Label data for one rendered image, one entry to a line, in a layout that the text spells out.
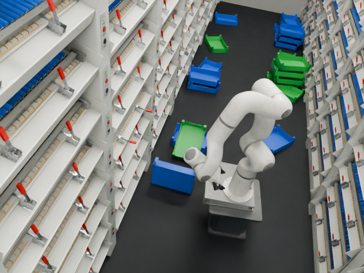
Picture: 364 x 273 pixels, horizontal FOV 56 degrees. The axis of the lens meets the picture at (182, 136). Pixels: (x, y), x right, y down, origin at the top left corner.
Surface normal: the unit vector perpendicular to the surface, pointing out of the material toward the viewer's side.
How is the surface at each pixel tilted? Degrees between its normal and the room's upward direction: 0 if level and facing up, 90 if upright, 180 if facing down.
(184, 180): 90
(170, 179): 90
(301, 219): 0
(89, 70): 20
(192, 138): 28
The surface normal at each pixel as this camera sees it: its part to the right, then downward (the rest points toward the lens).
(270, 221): 0.11, -0.73
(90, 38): -0.23, 0.65
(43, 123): 0.44, -0.60
